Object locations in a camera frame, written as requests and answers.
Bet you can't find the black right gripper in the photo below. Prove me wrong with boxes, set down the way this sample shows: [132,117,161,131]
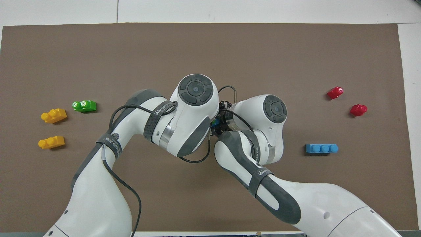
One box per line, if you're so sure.
[210,100,235,137]

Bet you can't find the brown table mat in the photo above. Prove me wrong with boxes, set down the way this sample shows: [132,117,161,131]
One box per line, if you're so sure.
[0,22,419,232]

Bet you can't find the red single-stud brick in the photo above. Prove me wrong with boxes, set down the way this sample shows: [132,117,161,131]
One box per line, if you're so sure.
[326,86,344,100]
[349,104,368,117]

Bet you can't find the green brick with stickers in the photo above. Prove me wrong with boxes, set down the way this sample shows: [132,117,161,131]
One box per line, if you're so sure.
[72,100,97,113]

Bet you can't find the yellow toy brick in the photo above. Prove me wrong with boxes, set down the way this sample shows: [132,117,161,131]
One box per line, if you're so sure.
[41,108,68,124]
[38,136,65,150]

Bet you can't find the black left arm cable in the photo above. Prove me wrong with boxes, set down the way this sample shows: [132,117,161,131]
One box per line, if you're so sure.
[100,101,211,237]

